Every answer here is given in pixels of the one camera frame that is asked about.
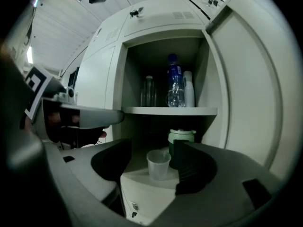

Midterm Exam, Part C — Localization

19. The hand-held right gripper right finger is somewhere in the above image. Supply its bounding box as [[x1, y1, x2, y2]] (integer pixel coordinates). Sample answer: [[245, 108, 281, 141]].
[[151, 140, 286, 227]]

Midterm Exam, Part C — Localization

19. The clear glass bottle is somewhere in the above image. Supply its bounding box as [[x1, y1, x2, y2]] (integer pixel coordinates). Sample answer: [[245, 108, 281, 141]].
[[140, 75, 158, 107]]

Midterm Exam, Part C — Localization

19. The green lidded mug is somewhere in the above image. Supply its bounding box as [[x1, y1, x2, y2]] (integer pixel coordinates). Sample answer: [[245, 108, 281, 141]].
[[168, 129, 197, 161]]

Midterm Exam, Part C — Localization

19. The white metal locker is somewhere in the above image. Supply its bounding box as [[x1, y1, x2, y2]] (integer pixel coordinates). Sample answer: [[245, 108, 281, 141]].
[[60, 0, 297, 225]]

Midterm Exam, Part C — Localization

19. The blue-capped water bottle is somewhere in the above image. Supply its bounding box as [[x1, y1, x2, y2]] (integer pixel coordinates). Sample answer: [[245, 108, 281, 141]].
[[166, 53, 186, 108]]

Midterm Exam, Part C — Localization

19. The white locker door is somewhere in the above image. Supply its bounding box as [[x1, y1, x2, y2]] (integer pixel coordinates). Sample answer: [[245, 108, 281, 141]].
[[205, 0, 297, 182]]

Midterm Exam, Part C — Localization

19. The clear plastic cup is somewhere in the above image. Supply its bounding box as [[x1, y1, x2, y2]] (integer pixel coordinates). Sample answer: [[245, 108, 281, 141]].
[[146, 149, 172, 182]]

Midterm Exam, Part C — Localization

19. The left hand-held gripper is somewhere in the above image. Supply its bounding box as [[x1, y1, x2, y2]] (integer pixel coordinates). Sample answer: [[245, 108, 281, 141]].
[[23, 66, 125, 143]]

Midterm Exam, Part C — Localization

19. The small fisheye camera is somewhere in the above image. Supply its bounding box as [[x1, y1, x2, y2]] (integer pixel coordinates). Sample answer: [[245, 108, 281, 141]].
[[64, 86, 79, 104]]

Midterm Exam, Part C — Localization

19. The person's left hand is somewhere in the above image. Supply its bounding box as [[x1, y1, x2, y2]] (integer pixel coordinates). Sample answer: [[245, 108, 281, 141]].
[[46, 112, 107, 149]]

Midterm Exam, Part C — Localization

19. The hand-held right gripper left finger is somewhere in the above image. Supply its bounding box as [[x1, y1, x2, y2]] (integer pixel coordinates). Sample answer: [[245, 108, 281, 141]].
[[45, 138, 133, 202]]

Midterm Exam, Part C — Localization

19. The white insulated bottle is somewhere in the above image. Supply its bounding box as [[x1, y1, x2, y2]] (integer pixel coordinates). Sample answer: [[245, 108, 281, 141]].
[[182, 70, 196, 108]]

